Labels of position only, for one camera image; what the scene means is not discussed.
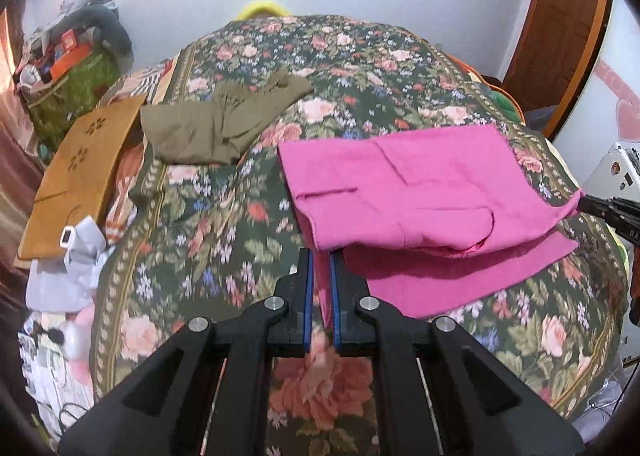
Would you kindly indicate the yellow pillow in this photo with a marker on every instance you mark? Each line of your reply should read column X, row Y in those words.
column 262, row 9

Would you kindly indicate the white cloth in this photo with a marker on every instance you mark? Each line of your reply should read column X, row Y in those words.
column 70, row 266

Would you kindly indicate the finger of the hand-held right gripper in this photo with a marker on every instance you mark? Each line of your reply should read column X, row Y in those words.
column 597, row 206

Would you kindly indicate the pink pants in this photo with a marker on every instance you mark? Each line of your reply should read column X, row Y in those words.
column 415, row 196

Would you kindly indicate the orange-brown mat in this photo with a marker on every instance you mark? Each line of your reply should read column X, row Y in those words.
column 82, row 176

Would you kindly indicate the olive green garment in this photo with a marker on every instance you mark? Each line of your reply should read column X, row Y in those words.
column 220, row 123

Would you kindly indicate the striped sheet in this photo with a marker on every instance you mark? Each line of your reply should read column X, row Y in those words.
column 142, row 81

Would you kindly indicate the orange box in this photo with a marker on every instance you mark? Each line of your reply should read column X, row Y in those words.
column 67, row 60

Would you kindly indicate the floral blanket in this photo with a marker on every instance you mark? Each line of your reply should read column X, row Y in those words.
column 360, row 86

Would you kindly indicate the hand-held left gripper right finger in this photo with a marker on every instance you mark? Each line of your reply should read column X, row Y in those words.
column 335, row 296

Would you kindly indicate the green patterned bag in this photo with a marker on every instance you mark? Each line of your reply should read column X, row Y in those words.
column 67, row 91

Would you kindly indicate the grey cloth bundle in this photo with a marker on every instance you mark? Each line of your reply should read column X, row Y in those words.
column 102, row 23

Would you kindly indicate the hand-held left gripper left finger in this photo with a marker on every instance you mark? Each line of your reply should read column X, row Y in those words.
column 308, row 286

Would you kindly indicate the brown wooden door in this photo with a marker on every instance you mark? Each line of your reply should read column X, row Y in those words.
column 555, row 26

